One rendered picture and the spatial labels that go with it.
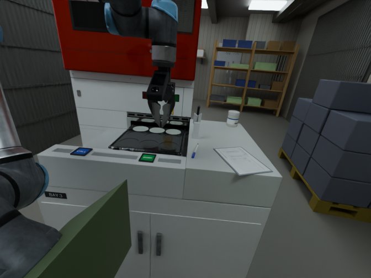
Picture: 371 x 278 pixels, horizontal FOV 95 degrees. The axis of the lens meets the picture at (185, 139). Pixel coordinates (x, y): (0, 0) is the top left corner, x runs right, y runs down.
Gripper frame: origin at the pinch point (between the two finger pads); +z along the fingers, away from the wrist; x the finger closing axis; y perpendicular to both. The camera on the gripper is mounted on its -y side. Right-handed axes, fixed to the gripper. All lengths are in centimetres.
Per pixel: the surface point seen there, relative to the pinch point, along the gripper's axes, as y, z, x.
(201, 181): -4.0, 19.6, -16.5
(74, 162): -4.0, 16.4, 31.0
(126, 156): 1.5, 15.1, 13.8
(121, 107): 58, 11, 38
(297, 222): 69, 111, -123
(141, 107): 58, 9, 24
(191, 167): -3.3, 14.2, -12.2
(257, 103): 521, 77, -228
